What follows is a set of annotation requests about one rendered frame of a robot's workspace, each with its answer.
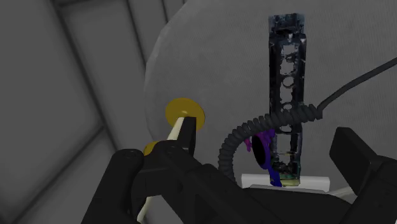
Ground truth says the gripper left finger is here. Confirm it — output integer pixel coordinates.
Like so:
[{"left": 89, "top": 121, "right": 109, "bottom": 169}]
[{"left": 81, "top": 116, "right": 246, "bottom": 224}]

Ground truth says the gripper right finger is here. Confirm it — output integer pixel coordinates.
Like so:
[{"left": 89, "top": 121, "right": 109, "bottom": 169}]
[{"left": 328, "top": 126, "right": 397, "bottom": 224}]

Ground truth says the flat white box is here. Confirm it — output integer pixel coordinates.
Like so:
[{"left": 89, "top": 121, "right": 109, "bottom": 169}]
[{"left": 241, "top": 173, "right": 330, "bottom": 192}]

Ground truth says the white stick with yellow disc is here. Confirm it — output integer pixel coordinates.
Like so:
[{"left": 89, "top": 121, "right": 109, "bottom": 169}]
[{"left": 136, "top": 97, "right": 206, "bottom": 224}]

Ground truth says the purple and blue figure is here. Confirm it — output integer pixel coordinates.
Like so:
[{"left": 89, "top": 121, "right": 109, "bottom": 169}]
[{"left": 244, "top": 128, "right": 283, "bottom": 188}]

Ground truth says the long black remote control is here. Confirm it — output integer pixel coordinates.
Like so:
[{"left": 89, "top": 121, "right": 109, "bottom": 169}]
[{"left": 267, "top": 13, "right": 308, "bottom": 188}]

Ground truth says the black coiled cable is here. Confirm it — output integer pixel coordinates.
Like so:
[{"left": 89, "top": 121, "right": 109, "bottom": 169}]
[{"left": 218, "top": 57, "right": 397, "bottom": 185}]

